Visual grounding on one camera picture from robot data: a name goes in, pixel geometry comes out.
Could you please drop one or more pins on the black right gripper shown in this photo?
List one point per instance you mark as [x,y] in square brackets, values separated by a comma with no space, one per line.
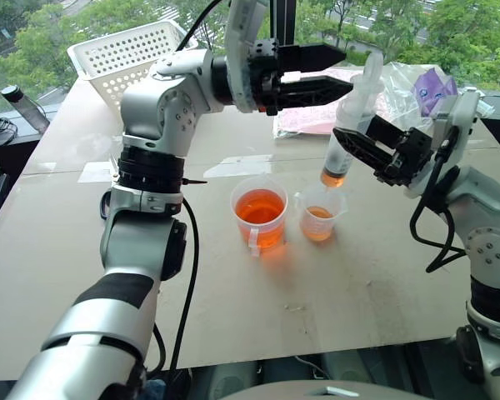
[412,158]

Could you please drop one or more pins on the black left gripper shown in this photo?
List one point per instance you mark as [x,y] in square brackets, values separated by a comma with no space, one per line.
[263,79]

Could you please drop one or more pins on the large clear plastic syringe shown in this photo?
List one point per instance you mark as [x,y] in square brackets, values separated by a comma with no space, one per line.
[352,110]

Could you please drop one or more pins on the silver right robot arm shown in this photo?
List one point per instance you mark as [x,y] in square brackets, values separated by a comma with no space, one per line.
[489,233]

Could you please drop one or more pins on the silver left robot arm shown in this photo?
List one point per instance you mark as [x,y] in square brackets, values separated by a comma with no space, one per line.
[150,108]

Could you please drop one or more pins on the small cup with red liquid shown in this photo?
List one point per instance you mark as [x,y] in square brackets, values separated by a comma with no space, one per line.
[318,218]

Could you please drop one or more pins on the large cup with red liquid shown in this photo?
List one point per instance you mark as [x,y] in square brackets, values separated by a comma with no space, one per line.
[260,216]

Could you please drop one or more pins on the clear plastic bag pink paper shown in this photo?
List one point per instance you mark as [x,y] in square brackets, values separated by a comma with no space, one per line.
[312,116]

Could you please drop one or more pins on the purple packet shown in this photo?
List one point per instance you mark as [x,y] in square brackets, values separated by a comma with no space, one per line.
[433,89]

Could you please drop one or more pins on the white perforated plastic basket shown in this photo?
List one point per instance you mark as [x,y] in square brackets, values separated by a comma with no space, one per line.
[121,58]

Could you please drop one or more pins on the grey robot torso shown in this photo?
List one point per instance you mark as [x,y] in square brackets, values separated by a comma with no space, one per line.
[316,391]

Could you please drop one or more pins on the clear bottle with black cap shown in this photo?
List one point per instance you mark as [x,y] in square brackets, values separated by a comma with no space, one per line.
[27,109]

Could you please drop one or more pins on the dark side desk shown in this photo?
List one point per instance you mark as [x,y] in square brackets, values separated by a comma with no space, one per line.
[12,154]

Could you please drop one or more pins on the black aluminium profile post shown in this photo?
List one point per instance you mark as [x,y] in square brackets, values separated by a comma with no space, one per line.
[284,21]

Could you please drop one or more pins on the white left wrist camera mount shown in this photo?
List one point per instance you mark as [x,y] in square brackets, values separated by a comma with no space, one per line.
[237,50]

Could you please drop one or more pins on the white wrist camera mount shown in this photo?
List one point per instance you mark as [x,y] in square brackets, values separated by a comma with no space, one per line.
[458,121]
[237,50]

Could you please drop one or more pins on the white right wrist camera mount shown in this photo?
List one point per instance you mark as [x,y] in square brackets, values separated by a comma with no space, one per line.
[458,121]

